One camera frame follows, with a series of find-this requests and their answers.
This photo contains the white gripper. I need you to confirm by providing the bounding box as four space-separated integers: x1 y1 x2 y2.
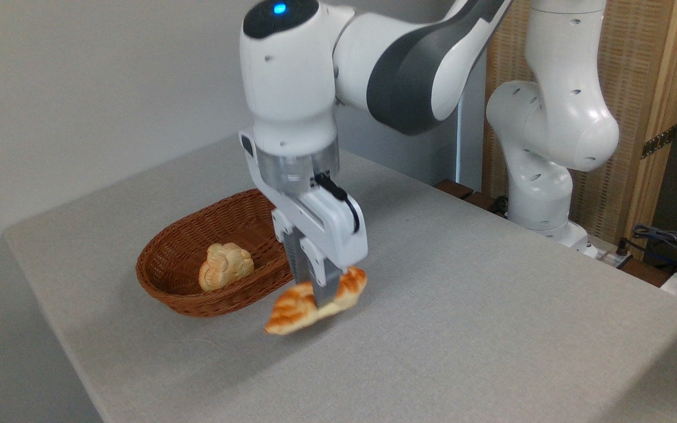
239 130 368 307

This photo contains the braided golden bread loaf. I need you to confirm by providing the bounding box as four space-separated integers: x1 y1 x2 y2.
264 266 368 335

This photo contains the small pale bread roll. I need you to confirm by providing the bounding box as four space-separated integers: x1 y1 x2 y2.
199 243 254 293

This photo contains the brown wicker basket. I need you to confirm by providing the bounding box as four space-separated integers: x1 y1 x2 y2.
136 188 295 318

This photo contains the brown wooden board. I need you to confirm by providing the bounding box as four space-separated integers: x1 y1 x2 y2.
434 179 507 217

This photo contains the metal screen hinge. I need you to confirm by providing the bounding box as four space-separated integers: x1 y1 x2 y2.
641 125 677 160

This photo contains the wooden woven screen panel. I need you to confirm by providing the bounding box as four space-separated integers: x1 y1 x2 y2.
482 0 677 259

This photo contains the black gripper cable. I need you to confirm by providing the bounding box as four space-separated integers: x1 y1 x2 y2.
313 172 361 234

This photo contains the white vertical post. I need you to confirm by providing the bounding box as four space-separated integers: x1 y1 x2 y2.
456 97 489 192

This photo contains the blue-grey cable bundle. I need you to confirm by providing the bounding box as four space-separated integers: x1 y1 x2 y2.
626 223 677 277

